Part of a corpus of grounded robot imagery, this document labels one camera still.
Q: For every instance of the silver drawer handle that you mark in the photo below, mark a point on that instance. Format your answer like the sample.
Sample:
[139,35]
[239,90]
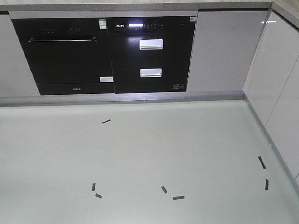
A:
[151,44]
[156,72]

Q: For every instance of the lower silver drawer handle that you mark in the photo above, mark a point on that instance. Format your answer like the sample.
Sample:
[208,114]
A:
[156,72]

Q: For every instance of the black floor tape strip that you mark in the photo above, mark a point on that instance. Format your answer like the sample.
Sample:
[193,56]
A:
[178,197]
[266,184]
[262,163]

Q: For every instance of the upper silver drawer handle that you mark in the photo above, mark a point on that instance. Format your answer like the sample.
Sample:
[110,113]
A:
[151,44]

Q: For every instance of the white side cabinet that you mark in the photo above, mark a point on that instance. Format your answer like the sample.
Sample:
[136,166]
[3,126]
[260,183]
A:
[272,87]

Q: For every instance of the black disinfection cabinet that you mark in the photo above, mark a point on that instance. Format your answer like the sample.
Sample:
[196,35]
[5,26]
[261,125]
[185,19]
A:
[124,34]

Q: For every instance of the grey cabinet door panel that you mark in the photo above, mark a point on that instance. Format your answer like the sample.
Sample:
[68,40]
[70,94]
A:
[223,47]

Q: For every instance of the black built-in dishwasher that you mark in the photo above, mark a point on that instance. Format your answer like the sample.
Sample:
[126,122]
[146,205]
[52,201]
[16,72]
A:
[66,55]

